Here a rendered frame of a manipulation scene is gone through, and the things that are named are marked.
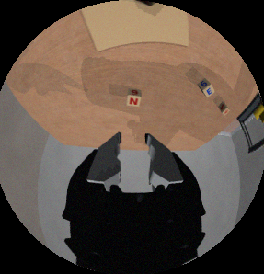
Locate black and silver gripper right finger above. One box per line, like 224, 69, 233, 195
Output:
145, 133, 206, 216

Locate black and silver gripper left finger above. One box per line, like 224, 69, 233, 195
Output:
62, 132, 121, 221

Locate tan square mat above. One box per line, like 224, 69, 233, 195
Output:
82, 0, 189, 51

